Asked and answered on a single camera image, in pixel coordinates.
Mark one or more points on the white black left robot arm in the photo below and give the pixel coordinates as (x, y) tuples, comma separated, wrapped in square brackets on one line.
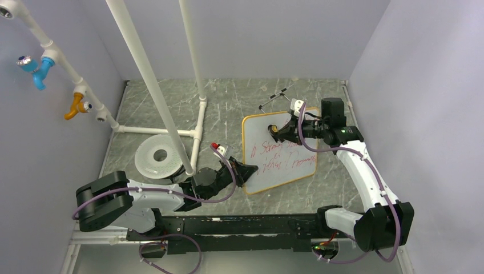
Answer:
[(116, 200)]

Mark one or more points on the blue plastic faucet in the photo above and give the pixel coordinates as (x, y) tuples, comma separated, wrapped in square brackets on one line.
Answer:
[(39, 72)]

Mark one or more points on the yellow black whiteboard eraser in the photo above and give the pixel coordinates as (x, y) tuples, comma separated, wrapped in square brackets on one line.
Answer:
[(273, 130)]

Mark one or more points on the white pvc pipe frame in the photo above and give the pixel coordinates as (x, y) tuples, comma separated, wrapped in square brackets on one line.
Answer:
[(186, 142)]

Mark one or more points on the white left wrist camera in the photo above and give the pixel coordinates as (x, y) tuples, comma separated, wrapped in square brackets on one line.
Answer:
[(222, 150)]

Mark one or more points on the orange plastic faucet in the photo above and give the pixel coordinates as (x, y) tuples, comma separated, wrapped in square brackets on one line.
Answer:
[(79, 105)]

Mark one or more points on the white perforated disc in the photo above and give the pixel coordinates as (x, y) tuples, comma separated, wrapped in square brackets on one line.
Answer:
[(157, 158)]

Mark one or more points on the black wire board stand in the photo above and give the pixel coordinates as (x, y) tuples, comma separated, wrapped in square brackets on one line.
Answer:
[(276, 95)]

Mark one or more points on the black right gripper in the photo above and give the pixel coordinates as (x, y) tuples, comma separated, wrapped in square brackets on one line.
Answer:
[(289, 132)]

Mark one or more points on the yellow framed whiteboard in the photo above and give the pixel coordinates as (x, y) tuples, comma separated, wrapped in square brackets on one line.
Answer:
[(278, 163)]

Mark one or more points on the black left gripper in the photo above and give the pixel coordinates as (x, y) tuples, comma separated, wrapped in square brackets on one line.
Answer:
[(242, 172)]

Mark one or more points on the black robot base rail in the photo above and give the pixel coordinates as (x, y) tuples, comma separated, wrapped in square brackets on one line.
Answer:
[(298, 232)]

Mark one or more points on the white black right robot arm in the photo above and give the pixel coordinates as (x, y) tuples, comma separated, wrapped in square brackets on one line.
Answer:
[(385, 224)]

